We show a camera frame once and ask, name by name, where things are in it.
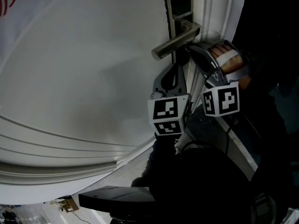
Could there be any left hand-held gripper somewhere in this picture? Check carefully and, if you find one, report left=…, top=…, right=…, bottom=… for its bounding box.
left=147, top=63, right=192, bottom=137

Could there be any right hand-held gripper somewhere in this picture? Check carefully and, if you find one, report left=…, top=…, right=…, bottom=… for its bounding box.
left=188, top=44, right=245, bottom=118

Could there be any white door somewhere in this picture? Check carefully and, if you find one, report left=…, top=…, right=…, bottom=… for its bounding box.
left=0, top=0, right=248, bottom=205

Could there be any person's left forearm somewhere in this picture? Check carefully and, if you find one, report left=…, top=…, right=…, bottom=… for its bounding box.
left=146, top=134, right=184, bottom=196

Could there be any person's right forearm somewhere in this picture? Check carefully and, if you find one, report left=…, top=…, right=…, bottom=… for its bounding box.
left=242, top=48, right=288, bottom=130

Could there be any red-lettered paper door notice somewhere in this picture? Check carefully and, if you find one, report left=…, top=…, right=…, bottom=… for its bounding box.
left=0, top=0, right=78, bottom=64

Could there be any person's right hand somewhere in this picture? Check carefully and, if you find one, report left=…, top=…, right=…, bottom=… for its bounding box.
left=210, top=43, right=252, bottom=90

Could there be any person's black-clothed torso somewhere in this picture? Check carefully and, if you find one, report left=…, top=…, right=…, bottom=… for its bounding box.
left=130, top=140, right=299, bottom=224

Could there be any black flat box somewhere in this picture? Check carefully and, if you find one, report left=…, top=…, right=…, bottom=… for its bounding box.
left=78, top=185, right=157, bottom=214

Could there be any person's grey shoe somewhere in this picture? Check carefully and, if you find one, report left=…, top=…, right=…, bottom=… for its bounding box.
left=252, top=192, right=278, bottom=224

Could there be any small cardboard box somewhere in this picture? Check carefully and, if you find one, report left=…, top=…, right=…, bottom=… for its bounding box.
left=58, top=198, right=80, bottom=213

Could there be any silver door lever handle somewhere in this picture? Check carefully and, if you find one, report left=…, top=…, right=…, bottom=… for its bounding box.
left=151, top=20, right=201, bottom=61

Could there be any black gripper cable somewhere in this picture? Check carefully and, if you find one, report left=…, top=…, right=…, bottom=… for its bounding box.
left=223, top=115, right=239, bottom=156

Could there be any thin black floor cable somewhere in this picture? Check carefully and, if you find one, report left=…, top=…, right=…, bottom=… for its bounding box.
left=70, top=210, right=94, bottom=224

